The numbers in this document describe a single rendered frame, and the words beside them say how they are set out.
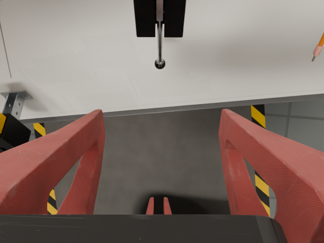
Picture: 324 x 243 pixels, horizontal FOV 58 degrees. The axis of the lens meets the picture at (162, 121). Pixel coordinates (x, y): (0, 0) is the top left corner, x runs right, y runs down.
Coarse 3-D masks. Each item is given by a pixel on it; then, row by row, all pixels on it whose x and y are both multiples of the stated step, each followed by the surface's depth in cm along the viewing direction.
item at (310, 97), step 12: (288, 96) 51; (300, 96) 51; (312, 96) 51; (156, 108) 55; (168, 108) 54; (180, 108) 54; (192, 108) 54; (204, 108) 54; (24, 120) 59; (36, 120) 58; (48, 120) 58; (60, 120) 58
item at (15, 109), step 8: (8, 96) 49; (16, 96) 49; (24, 96) 50; (8, 104) 49; (16, 104) 49; (8, 112) 49; (16, 112) 49; (8, 120) 44; (16, 120) 46; (8, 128) 44; (16, 128) 46; (24, 128) 48; (0, 136) 43; (8, 136) 44; (16, 136) 46; (24, 136) 48; (0, 144) 45; (8, 144) 45; (16, 144) 46; (0, 152) 47
